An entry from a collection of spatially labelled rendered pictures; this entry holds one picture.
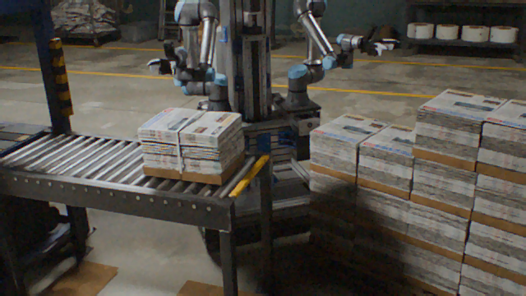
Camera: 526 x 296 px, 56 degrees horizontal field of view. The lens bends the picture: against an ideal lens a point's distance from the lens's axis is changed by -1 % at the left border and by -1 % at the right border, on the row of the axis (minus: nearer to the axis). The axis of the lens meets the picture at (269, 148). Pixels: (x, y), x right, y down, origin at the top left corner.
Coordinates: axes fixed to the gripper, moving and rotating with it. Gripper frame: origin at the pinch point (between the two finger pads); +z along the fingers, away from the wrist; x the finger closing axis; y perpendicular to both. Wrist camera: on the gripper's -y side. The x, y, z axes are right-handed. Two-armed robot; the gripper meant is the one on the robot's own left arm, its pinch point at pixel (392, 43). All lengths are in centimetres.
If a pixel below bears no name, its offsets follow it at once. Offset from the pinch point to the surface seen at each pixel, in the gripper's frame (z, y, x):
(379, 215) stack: 25, 70, 51
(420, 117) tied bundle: 42, 15, 42
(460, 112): 57, 13, 34
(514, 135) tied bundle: 81, 15, 38
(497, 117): 71, 13, 31
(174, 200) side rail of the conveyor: -12, 26, 140
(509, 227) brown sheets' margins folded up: 86, 55, 43
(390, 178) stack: 30, 48, 48
